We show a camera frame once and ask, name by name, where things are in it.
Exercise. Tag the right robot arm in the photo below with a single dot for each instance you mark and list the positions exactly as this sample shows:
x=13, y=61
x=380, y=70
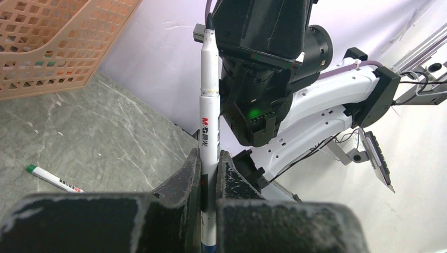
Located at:
x=279, y=93

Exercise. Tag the aluminium frame rail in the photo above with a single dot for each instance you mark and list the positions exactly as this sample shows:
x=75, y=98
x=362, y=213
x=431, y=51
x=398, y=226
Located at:
x=425, y=65

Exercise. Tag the white pen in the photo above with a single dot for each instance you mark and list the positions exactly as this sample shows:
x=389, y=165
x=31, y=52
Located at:
x=209, y=143
x=52, y=179

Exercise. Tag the orange plastic file rack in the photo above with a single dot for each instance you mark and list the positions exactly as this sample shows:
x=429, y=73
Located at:
x=52, y=46

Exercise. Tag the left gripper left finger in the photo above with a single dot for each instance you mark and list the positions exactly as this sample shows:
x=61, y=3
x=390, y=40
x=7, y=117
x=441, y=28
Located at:
x=165, y=219

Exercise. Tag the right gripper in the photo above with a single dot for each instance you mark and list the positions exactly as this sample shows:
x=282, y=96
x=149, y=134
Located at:
x=268, y=32

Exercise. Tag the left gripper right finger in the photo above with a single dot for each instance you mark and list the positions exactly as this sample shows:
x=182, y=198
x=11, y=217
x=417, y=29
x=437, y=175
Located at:
x=247, y=222

